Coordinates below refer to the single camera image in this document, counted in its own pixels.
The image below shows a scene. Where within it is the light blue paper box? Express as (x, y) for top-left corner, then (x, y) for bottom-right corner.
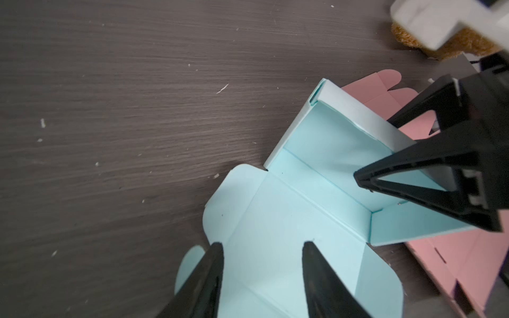
(174, 77), (478, 318)

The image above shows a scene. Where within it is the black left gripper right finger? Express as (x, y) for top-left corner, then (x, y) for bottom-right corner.
(302, 241), (370, 318)

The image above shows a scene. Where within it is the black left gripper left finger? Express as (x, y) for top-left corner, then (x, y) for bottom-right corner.
(156, 242), (224, 317)

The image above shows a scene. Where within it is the pink flat paper box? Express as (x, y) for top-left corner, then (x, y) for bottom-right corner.
(344, 66), (508, 317)

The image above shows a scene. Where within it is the brown teddy bear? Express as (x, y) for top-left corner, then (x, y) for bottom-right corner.
(391, 23), (502, 61)

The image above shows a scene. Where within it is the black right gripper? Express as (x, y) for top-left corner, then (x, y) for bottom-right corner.
(353, 52), (508, 232)

